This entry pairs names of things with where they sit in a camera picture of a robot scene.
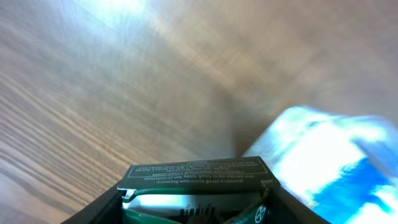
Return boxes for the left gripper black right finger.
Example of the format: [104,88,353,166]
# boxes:
[267,187,329,224]

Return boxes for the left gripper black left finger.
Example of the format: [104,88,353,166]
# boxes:
[62,183,126,224]

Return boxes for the dark green round-logo box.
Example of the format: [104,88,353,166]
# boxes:
[118,156,280,223]

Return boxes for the clear plastic container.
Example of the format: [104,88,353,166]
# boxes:
[245,106,397,210]

